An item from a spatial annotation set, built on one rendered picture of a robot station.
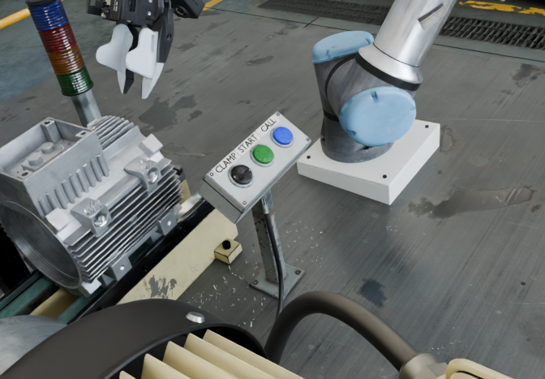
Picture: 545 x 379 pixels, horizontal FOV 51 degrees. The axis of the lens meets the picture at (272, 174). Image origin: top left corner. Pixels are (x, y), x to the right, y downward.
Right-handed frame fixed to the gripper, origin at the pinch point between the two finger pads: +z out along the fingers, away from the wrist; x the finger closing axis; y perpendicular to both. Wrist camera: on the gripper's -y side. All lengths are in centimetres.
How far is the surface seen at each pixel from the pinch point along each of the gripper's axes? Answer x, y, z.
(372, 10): -114, -307, -42
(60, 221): 1.7, 12.3, 17.2
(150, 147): 1.2, -2.4, 8.5
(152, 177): 3.5, -1.3, 12.3
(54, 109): -77, -42, 18
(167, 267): 1.5, -9.0, 28.8
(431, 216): 31, -44, 17
